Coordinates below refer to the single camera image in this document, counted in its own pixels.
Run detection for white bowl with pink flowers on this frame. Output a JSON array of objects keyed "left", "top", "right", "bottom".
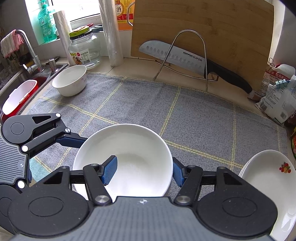
[{"left": 73, "top": 123, "right": 174, "bottom": 201}]

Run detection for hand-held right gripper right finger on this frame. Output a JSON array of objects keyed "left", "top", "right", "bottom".
[{"left": 172, "top": 158, "right": 242, "bottom": 206}]

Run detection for red and white bag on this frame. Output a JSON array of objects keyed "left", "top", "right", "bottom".
[{"left": 250, "top": 64, "right": 290, "bottom": 101}]

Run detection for metal faucet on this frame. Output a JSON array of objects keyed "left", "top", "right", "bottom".
[{"left": 15, "top": 30, "right": 44, "bottom": 75}]

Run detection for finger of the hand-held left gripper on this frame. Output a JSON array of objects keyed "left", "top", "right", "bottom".
[
  {"left": 20, "top": 113, "right": 88, "bottom": 159},
  {"left": 17, "top": 179, "right": 33, "bottom": 192}
]

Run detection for pink rag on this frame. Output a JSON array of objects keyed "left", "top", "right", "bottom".
[{"left": 0, "top": 30, "right": 24, "bottom": 58}]

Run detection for metal wire rack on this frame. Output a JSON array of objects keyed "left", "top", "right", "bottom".
[{"left": 153, "top": 30, "right": 219, "bottom": 92}]

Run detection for kitchen knife with black handle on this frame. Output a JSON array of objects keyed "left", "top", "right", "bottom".
[{"left": 139, "top": 40, "right": 253, "bottom": 94}]

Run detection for plain white bowl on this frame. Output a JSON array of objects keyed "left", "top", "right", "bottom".
[{"left": 52, "top": 65, "right": 87, "bottom": 97}]

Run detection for steel sink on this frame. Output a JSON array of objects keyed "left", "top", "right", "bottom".
[{"left": 0, "top": 57, "right": 70, "bottom": 121}]

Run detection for green dish soap bottle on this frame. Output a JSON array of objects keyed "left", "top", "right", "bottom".
[{"left": 38, "top": 0, "right": 57, "bottom": 43}]

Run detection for red and white basin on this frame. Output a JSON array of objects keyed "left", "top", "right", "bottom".
[{"left": 2, "top": 79, "right": 37, "bottom": 114}]

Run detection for tall plastic wrap roll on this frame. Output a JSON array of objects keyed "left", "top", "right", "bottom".
[{"left": 98, "top": 0, "right": 125, "bottom": 67}]

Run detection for wooden cutting board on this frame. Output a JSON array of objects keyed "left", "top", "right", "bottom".
[{"left": 131, "top": 0, "right": 275, "bottom": 93}]

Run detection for grey checked cloth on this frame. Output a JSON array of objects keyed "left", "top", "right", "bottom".
[{"left": 28, "top": 72, "right": 289, "bottom": 200}]

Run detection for window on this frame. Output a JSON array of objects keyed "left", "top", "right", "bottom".
[{"left": 24, "top": 0, "right": 104, "bottom": 30}]

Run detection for white and blue printed bag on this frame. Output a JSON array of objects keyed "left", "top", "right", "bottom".
[{"left": 255, "top": 75, "right": 296, "bottom": 127}]

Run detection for short plastic wrap roll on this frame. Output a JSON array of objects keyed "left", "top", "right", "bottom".
[{"left": 53, "top": 10, "right": 75, "bottom": 65}]

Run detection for glass jar with yellow-green lid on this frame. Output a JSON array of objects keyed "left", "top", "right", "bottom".
[{"left": 69, "top": 26, "right": 101, "bottom": 70}]

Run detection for small dark lidded container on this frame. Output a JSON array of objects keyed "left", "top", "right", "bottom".
[{"left": 88, "top": 23, "right": 104, "bottom": 33}]

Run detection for blue binder clip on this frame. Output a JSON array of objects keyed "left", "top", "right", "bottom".
[{"left": 275, "top": 79, "right": 291, "bottom": 90}]

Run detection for yellow cooking liquid jug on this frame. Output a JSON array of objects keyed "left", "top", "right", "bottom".
[{"left": 114, "top": 0, "right": 136, "bottom": 32}]

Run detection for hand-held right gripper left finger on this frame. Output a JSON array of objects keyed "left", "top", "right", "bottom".
[{"left": 44, "top": 155, "right": 118, "bottom": 206}]

